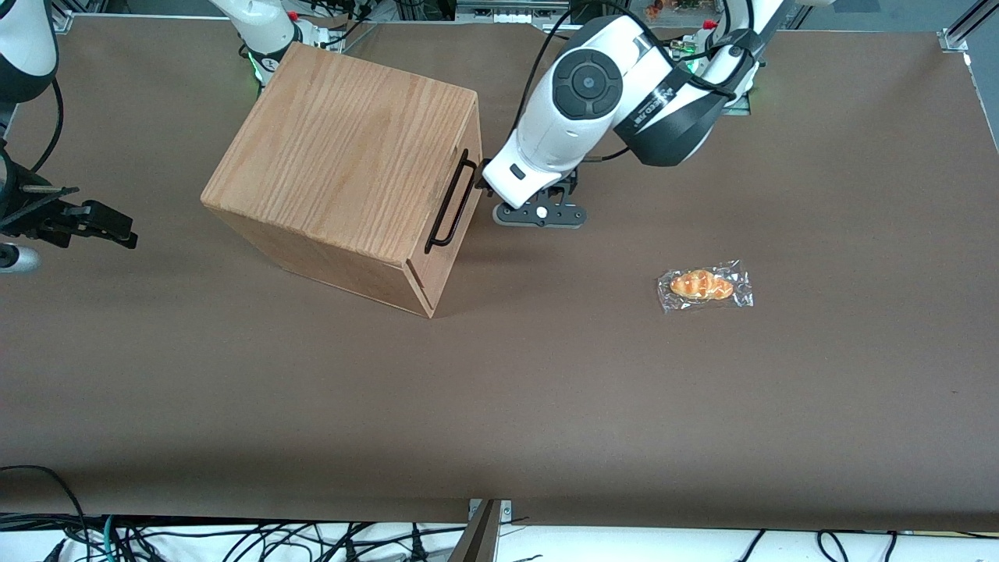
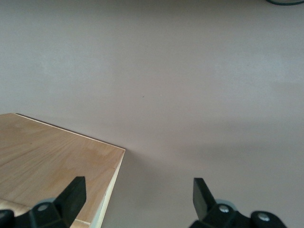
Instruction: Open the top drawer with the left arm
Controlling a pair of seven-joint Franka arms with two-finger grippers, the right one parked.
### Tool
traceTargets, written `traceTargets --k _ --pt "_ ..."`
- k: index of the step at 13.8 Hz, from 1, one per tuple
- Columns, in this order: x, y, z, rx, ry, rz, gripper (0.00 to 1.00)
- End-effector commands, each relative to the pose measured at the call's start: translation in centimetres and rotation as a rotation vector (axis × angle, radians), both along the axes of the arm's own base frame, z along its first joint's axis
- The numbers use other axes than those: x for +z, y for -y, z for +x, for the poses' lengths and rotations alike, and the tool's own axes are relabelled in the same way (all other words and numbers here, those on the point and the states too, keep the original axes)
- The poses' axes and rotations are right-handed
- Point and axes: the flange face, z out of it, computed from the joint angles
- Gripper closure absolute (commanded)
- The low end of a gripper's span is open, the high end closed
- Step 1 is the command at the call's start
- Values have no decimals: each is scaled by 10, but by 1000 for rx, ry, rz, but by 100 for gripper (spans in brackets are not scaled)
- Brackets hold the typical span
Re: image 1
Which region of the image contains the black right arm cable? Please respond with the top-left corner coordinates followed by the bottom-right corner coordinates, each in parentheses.
top-left (30, 76), bottom-right (66, 175)

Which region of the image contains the black looped floor cable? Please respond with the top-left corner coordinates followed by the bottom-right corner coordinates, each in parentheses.
top-left (0, 464), bottom-right (89, 549)

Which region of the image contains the aluminium frame profile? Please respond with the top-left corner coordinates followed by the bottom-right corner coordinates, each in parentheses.
top-left (939, 0), bottom-right (999, 54)

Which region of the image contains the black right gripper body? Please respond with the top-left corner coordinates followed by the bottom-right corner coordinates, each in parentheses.
top-left (0, 148), bottom-right (84, 250)

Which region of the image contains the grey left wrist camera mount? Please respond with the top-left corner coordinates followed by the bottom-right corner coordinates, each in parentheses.
top-left (492, 200), bottom-right (588, 229)

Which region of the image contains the plastic wrapped bread roll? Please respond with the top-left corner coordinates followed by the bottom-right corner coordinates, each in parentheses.
top-left (656, 258), bottom-right (755, 315)

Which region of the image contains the wooden drawer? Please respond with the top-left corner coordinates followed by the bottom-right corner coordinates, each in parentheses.
top-left (406, 91), bottom-right (485, 296)

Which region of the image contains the wooden drawer cabinet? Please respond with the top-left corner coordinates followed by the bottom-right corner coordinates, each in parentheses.
top-left (201, 42), bottom-right (485, 319)

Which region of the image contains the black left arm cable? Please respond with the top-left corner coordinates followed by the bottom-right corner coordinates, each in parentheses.
top-left (510, 0), bottom-right (764, 162)

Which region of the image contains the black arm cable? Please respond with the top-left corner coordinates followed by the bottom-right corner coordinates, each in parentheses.
top-left (30, 76), bottom-right (66, 175)
top-left (510, 0), bottom-right (764, 162)

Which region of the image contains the black metal drawer handle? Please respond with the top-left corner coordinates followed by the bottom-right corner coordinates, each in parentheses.
top-left (424, 148), bottom-right (479, 255)

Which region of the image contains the metal table edge bracket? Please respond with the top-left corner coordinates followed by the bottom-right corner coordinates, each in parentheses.
top-left (467, 498), bottom-right (514, 522)

